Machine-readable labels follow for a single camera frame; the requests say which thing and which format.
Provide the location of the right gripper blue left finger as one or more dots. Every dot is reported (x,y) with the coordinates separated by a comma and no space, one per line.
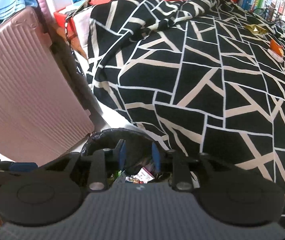
(122,155)

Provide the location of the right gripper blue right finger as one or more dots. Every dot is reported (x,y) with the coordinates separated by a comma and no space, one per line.
(156,157)

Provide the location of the pink grey snack wrapper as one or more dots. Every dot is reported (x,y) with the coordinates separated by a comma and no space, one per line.
(142,177)

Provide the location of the orange rimmed white wrapper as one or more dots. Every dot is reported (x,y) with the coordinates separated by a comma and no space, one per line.
(276,51)

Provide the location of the gold foil wrapper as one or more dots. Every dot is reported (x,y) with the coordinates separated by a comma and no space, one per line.
(256,30)

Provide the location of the black lined trash bin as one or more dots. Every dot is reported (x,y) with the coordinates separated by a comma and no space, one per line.
(131,150)

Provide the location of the pink ribbed suitcase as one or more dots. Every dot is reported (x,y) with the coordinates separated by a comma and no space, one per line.
(40,116)

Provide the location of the black white geometric cloth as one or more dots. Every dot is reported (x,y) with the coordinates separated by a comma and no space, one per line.
(189,72)

